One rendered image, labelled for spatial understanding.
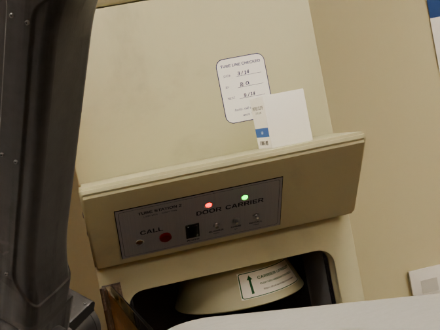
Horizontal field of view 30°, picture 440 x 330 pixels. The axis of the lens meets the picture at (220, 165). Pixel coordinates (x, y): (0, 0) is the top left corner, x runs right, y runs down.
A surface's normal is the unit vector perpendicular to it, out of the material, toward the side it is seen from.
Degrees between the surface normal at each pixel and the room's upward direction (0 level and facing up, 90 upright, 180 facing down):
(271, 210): 135
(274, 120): 90
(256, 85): 90
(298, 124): 90
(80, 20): 128
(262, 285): 66
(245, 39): 90
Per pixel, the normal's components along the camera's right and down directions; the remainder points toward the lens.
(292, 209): 0.25, 0.71
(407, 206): 0.17, 0.02
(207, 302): -0.48, -0.27
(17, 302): -0.45, 0.44
